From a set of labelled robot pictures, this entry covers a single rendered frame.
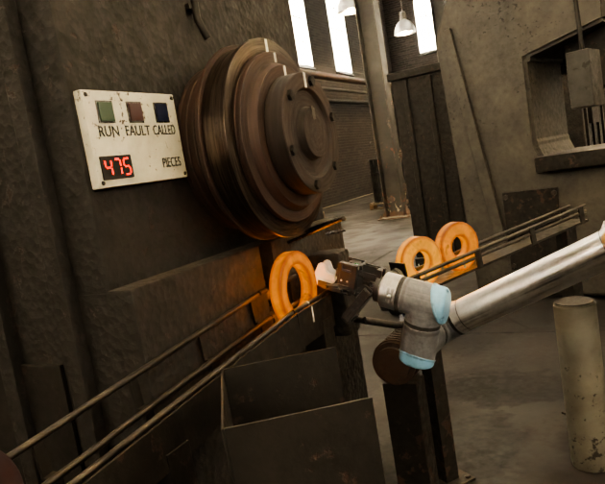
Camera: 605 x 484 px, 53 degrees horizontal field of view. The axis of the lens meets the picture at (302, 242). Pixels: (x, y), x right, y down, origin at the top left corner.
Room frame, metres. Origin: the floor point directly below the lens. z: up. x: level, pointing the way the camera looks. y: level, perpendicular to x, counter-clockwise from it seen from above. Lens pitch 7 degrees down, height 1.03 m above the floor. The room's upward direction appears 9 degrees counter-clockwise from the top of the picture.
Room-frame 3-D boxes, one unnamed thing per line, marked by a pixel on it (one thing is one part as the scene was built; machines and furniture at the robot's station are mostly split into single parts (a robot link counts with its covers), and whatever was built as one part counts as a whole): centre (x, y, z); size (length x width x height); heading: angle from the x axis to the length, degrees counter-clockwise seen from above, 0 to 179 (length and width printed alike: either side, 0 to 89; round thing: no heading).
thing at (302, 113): (1.44, -0.05, 1.11); 0.28 x 0.06 x 0.28; 152
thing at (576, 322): (1.78, -0.77, 0.26); 0.12 x 0.12 x 0.52
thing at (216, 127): (1.49, 0.04, 1.11); 0.47 x 0.06 x 0.47; 152
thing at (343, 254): (1.70, -0.06, 0.68); 0.11 x 0.08 x 0.24; 62
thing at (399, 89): (5.54, -1.48, 0.88); 1.71 x 0.92 x 1.76; 152
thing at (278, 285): (1.49, 0.04, 0.75); 0.18 x 0.03 x 0.18; 151
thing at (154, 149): (1.24, 0.29, 1.15); 0.26 x 0.02 x 0.18; 152
